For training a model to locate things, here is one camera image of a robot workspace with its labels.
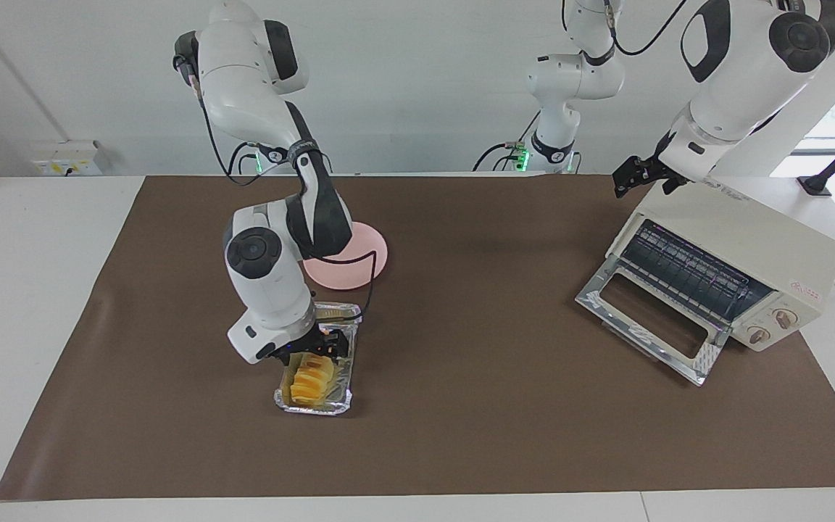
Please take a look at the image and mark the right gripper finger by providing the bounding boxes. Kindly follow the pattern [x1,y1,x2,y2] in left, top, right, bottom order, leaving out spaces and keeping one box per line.
[316,326,350,361]

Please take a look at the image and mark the yellow sliced bread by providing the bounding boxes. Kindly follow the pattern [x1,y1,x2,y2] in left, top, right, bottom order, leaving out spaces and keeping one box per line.
[290,353,335,407]

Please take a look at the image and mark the aluminium foil tray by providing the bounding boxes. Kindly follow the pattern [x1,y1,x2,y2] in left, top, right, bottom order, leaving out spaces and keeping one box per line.
[274,302,362,417]

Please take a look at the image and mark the cream toaster oven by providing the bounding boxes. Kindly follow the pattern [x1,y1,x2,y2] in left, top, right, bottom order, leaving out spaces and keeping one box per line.
[606,176,835,353]

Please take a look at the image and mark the pink round plate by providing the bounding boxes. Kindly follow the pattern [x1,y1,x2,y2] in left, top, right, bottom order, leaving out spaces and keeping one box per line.
[304,221,389,291]

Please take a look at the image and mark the brown table mat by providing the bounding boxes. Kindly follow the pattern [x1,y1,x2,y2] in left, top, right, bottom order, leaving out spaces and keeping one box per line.
[0,174,835,501]

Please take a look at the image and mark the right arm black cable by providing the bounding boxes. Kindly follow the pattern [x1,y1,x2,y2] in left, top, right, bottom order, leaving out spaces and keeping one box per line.
[175,51,378,334]

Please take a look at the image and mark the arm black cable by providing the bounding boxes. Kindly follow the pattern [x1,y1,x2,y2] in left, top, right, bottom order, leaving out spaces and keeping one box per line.
[175,51,378,334]
[606,0,686,57]

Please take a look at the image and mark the oven wire rack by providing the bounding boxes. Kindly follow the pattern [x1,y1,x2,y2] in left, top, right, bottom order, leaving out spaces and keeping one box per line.
[619,220,773,320]

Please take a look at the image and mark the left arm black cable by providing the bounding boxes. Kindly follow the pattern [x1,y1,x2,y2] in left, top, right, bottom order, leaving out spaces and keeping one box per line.
[606,0,686,57]

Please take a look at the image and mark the black base cable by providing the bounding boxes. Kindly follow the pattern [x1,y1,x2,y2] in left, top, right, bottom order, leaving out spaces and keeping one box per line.
[236,144,273,176]
[472,110,543,173]

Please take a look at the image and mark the white wall socket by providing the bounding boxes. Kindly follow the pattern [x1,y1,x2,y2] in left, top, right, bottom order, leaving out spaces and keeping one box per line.
[32,140,103,177]

